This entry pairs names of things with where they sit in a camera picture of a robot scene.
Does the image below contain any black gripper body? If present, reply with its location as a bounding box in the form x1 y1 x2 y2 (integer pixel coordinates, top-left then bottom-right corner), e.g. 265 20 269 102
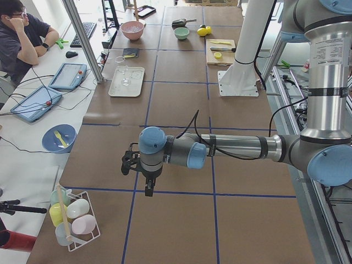
140 153 163 179

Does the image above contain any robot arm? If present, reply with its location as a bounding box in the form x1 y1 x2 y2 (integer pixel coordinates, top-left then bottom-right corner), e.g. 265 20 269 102
134 1 351 196

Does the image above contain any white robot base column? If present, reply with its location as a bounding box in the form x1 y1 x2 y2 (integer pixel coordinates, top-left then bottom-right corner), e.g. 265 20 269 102
218 0 276 97

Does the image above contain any blue bowl with fork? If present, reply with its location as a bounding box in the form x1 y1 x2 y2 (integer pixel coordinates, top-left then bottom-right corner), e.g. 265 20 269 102
42 124 76 154

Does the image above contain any green bowl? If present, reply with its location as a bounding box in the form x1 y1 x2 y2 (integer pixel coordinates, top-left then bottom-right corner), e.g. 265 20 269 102
174 27 190 40

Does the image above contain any pink bowl with ice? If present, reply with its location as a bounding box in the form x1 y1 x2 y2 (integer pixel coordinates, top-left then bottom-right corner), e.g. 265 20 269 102
120 21 145 41

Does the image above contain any metal ice scoop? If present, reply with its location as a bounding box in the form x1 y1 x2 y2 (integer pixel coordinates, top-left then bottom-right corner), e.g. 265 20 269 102
172 19 197 28

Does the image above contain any cream bear tray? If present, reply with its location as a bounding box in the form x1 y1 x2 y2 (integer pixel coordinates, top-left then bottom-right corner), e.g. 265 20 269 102
108 66 145 97

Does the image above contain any wine glass on tray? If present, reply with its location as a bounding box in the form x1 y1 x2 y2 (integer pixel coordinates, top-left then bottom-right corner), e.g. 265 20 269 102
115 56 131 86

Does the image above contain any grey folded cloth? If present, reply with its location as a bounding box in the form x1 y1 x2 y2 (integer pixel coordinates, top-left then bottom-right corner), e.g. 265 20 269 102
122 48 139 58

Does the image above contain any blue teach pendant far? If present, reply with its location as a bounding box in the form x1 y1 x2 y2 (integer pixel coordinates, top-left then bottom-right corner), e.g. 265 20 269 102
48 63 87 91

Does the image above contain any blue teach pendant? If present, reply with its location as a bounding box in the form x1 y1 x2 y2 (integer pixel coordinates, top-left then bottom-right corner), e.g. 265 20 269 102
48 63 87 91
10 86 62 123

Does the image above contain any half lemon slice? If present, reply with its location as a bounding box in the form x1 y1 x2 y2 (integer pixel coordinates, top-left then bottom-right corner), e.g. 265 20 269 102
214 52 222 59

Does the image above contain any wooden cutting board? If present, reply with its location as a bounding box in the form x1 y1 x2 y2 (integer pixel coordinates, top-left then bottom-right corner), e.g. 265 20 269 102
206 39 236 65

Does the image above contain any blue teach pendant near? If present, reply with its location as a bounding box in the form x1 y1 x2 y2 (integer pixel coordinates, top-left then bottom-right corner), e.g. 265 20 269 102
10 86 62 123

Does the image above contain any black computer mouse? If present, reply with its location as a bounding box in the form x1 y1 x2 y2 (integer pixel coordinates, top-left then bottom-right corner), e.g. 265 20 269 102
65 51 78 58

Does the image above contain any yellow lemon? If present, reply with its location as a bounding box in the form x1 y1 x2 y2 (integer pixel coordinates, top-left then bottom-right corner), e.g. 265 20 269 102
197 27 208 37
206 26 212 35

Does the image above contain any yellow plastic knife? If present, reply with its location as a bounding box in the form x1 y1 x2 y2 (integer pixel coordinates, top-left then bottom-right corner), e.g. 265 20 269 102
210 41 232 45

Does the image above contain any black keyboard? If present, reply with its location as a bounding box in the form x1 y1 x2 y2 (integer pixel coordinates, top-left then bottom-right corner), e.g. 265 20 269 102
69 21 97 48

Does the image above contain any person in dark shirt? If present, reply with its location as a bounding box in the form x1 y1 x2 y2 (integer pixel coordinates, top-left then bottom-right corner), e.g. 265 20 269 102
1 0 59 86

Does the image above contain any white wire cup rack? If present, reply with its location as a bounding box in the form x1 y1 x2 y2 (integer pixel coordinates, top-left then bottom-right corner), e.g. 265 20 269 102
49 184 101 252

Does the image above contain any steel knife handle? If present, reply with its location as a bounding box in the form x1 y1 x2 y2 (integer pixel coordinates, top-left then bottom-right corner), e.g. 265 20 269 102
210 47 236 53

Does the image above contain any aluminium frame post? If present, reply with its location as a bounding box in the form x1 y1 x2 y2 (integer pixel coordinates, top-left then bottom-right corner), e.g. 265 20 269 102
63 0 104 84

